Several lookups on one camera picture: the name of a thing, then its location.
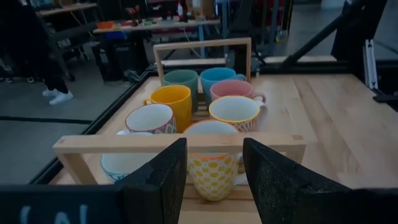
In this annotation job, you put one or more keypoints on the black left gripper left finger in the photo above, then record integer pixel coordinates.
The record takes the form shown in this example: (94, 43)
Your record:
(149, 199)

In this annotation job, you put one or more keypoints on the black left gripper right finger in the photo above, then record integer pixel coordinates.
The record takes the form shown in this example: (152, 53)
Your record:
(286, 193)

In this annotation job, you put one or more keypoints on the white mug teal rim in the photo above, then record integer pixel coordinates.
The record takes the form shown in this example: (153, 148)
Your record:
(124, 165)

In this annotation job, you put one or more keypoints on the white mug yellow dots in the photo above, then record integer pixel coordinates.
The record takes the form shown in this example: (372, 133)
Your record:
(214, 177)

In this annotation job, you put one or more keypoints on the patterned mug red rim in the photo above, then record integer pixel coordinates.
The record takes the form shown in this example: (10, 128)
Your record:
(150, 118)

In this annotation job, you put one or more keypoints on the yellow faceted mug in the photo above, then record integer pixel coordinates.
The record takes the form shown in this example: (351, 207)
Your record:
(182, 112)

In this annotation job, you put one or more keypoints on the white mug red floral pattern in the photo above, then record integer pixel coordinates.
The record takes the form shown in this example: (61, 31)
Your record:
(234, 110)

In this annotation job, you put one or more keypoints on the pink faceted mug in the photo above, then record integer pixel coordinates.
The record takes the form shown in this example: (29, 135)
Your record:
(233, 88)

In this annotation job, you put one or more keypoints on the blue faceted mug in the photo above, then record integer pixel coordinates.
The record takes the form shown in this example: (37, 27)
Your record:
(206, 90)

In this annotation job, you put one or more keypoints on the teal green faceted mug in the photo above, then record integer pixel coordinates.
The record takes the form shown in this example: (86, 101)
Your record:
(182, 79)

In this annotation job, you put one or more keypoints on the wooden mug rack tray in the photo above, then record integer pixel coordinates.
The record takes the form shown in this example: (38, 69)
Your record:
(124, 143)

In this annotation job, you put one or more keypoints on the person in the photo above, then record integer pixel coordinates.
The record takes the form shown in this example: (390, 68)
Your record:
(57, 98)

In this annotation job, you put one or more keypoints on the wooden top workbench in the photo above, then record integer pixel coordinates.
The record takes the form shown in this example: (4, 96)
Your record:
(68, 8)
(155, 25)

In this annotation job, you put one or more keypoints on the black diagonal frame strut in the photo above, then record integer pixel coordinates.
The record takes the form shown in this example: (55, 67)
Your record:
(311, 42)

